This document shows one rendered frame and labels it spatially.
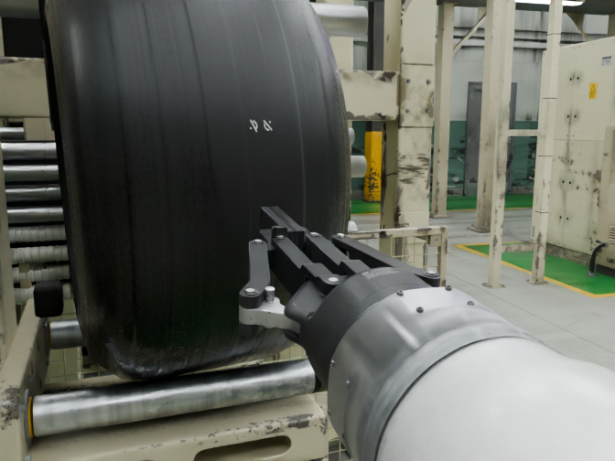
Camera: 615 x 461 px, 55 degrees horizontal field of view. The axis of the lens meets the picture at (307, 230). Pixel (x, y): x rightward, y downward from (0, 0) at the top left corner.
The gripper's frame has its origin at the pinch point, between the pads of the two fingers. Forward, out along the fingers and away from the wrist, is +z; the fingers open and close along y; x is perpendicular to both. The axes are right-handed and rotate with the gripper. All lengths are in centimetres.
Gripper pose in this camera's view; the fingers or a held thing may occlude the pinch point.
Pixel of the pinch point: (280, 235)
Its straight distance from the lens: 46.0
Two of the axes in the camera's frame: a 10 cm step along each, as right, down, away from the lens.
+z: -3.3, -3.0, 8.9
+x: -0.5, 9.5, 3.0
